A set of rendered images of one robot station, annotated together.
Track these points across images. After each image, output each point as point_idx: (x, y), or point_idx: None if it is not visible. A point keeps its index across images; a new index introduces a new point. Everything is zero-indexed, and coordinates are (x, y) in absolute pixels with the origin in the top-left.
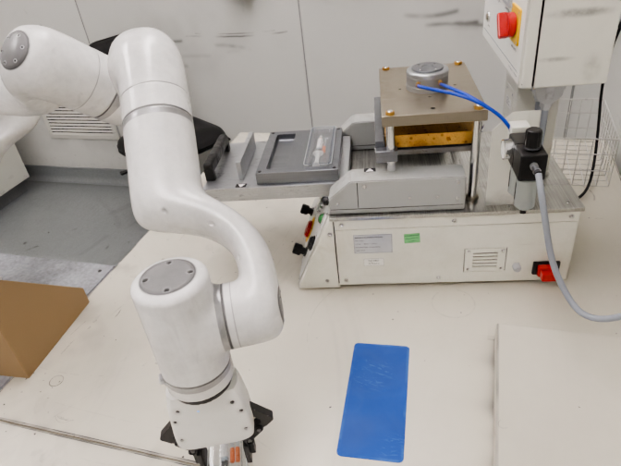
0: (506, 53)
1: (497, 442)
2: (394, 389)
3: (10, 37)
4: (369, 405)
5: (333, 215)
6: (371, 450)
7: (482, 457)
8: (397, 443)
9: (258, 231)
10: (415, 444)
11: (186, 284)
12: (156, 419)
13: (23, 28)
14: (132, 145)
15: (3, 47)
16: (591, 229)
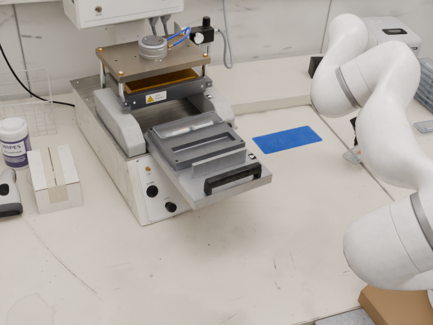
0: (154, 8)
1: (287, 97)
2: (279, 135)
3: (412, 49)
4: (294, 139)
5: (234, 126)
6: (312, 133)
7: (286, 110)
8: (301, 128)
9: (200, 244)
10: (298, 124)
11: None
12: (372, 199)
13: (403, 42)
14: (380, 43)
15: (417, 57)
16: None
